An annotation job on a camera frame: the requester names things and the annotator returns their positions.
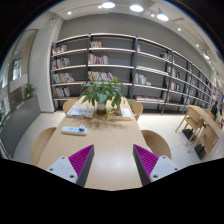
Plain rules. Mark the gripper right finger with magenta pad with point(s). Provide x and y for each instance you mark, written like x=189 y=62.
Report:
x=152 y=167

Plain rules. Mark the large grey wall bookshelf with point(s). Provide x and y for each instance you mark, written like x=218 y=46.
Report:
x=160 y=78

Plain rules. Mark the wooden chair near left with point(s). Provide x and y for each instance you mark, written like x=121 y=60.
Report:
x=40 y=143

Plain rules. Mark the yellow-edged book on table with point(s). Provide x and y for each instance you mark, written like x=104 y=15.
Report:
x=118 y=114

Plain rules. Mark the wooden chair at right table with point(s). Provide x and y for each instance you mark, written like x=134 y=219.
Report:
x=193 y=118

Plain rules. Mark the wooden chair far left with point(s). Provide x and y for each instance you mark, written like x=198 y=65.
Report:
x=68 y=104

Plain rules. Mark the white power strip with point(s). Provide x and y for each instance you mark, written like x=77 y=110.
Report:
x=74 y=130

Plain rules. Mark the wooden chair far right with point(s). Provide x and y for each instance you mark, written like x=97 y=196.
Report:
x=136 y=107

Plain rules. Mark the small plant by window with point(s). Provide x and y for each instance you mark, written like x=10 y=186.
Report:
x=29 y=91

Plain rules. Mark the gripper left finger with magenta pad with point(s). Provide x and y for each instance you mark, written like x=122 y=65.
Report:
x=74 y=168

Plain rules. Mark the green potted plant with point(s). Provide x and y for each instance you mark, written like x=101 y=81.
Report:
x=98 y=93

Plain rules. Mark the wooden chair near right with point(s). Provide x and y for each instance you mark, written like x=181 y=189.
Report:
x=156 y=143

